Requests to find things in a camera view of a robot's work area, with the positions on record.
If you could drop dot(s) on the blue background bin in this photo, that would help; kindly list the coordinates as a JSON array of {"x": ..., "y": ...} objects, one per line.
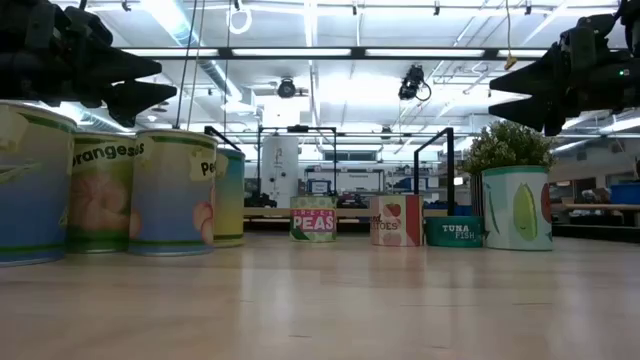
[{"x": 625, "y": 194}]

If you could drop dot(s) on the teal tuna fish can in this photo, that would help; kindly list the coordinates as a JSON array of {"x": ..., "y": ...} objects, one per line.
[{"x": 454, "y": 232}]

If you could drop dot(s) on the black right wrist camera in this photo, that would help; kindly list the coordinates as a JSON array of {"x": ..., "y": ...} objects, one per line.
[{"x": 585, "y": 45}]

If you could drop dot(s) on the black overhead frame beam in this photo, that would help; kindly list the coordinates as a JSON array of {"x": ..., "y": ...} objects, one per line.
[{"x": 225, "y": 52}]

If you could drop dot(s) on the black round ceiling fixture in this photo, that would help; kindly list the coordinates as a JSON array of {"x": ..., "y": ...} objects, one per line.
[{"x": 286, "y": 88}]

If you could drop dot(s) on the tall blue peaches can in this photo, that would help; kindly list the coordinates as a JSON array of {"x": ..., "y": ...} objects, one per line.
[{"x": 170, "y": 200}]

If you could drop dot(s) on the potted plant with striped pot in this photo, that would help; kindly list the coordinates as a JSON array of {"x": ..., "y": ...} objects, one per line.
[{"x": 505, "y": 145}]

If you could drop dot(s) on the black frame wooden shelf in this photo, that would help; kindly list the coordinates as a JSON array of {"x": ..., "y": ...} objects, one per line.
[{"x": 451, "y": 170}]

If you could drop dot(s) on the small green peas can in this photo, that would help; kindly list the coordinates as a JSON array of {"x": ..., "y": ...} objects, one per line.
[{"x": 313, "y": 220}]

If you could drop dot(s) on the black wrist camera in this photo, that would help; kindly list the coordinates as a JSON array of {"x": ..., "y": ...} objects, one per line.
[
  {"x": 90, "y": 27},
  {"x": 585, "y": 45}
]

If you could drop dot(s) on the large white vegetable can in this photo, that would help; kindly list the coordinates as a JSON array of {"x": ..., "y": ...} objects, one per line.
[{"x": 517, "y": 210}]

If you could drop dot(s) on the diced tomatoes can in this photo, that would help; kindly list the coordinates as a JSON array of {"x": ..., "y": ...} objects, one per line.
[{"x": 395, "y": 222}]

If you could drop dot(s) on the tall green oranges can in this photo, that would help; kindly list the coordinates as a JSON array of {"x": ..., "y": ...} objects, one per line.
[{"x": 100, "y": 200}]

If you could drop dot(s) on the tall yellow carrots can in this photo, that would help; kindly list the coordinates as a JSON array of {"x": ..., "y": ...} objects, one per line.
[{"x": 231, "y": 200}]

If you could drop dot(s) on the white cylindrical tank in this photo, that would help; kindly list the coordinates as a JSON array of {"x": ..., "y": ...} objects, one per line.
[{"x": 279, "y": 170}]

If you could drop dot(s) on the black overhead camera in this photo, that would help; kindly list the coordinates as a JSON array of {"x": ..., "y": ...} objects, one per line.
[{"x": 412, "y": 82}]

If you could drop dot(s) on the wooden background table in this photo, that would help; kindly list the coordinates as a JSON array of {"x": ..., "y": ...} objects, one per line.
[{"x": 600, "y": 206}]

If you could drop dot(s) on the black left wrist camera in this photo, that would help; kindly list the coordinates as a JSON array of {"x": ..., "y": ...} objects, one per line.
[{"x": 90, "y": 27}]

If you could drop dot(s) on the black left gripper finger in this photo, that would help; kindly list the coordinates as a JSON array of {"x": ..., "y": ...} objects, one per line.
[
  {"x": 122, "y": 65},
  {"x": 137, "y": 102}
]

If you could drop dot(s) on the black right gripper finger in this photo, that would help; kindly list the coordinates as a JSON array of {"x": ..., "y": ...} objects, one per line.
[
  {"x": 542, "y": 114},
  {"x": 542, "y": 75}
]

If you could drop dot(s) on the tall blue peas can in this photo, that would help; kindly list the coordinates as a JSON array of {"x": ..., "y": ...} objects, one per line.
[{"x": 35, "y": 200}]

